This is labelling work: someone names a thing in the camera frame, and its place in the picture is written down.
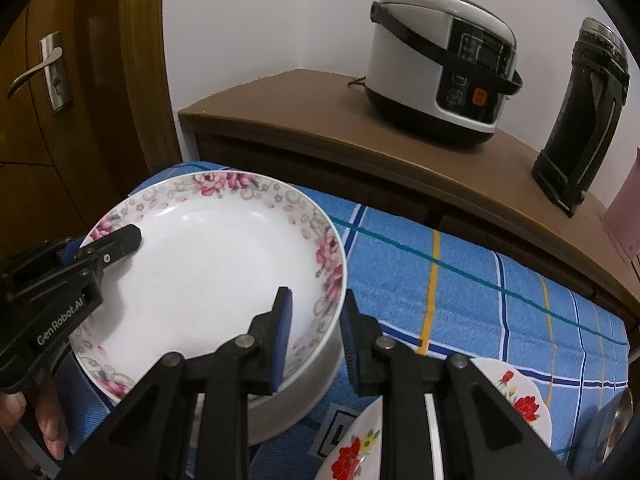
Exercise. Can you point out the blue plaid cloth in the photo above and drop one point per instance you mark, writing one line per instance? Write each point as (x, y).
(450, 285)

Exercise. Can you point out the pink floral white plate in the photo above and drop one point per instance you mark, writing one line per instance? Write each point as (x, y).
(210, 260)

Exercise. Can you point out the white and black rice cooker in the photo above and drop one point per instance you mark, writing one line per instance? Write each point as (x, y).
(415, 65)

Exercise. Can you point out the red flower white plate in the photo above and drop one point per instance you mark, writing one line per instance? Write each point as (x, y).
(520, 400)
(350, 455)

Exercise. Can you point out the black thermos flask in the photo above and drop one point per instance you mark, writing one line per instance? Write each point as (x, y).
(580, 130)

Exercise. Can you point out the pink electric kettle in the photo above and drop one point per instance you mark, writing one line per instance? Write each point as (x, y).
(625, 220)

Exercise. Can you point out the brown wooden door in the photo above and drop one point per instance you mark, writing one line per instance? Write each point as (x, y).
(100, 125)

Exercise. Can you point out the brown wooden cabinet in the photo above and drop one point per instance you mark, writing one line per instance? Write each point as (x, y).
(310, 105)

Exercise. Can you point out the person's left hand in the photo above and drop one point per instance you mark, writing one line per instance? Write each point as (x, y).
(50, 420)

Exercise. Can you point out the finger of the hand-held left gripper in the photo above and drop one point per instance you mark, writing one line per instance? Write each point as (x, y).
(117, 245)
(69, 251)

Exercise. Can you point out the large white bowl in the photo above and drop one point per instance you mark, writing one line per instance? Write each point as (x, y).
(300, 400)

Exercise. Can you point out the steel round plate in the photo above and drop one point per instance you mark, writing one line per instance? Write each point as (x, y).
(617, 422)

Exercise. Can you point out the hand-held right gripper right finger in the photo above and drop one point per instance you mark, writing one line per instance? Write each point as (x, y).
(350, 352)

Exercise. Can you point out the white printed card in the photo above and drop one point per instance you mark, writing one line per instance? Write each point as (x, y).
(327, 435)

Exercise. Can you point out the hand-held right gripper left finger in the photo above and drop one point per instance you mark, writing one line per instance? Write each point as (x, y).
(283, 340)

